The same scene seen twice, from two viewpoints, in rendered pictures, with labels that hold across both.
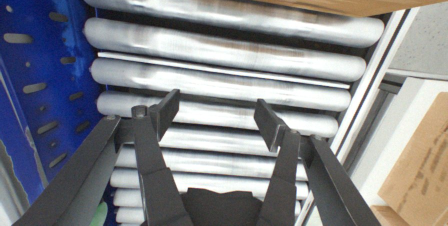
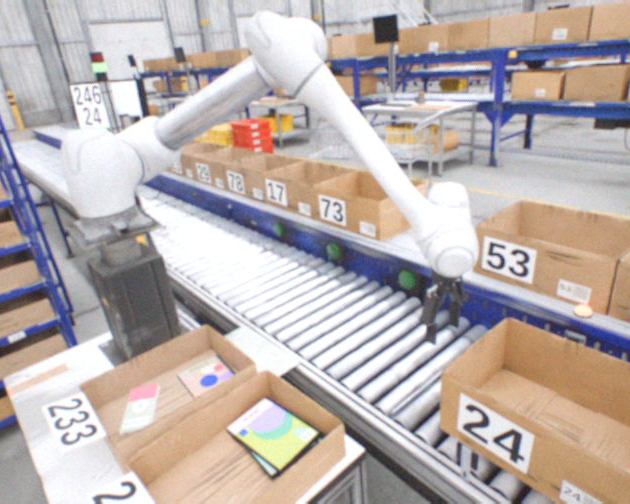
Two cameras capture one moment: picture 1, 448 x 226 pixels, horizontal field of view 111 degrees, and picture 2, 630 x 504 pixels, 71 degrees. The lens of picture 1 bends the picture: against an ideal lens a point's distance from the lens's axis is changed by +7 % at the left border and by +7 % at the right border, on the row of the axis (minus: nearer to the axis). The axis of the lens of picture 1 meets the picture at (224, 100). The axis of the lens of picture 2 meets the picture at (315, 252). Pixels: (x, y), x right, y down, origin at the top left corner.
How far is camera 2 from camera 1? 1.19 m
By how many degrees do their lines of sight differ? 54
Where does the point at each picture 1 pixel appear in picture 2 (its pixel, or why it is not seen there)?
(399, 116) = not seen: hidden behind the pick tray
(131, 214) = (384, 292)
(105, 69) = (480, 330)
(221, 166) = (385, 337)
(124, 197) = (400, 297)
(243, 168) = (373, 345)
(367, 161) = not seen: hidden behind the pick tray
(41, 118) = (471, 298)
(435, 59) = not seen: outside the picture
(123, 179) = (413, 303)
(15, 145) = (467, 286)
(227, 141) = (401, 347)
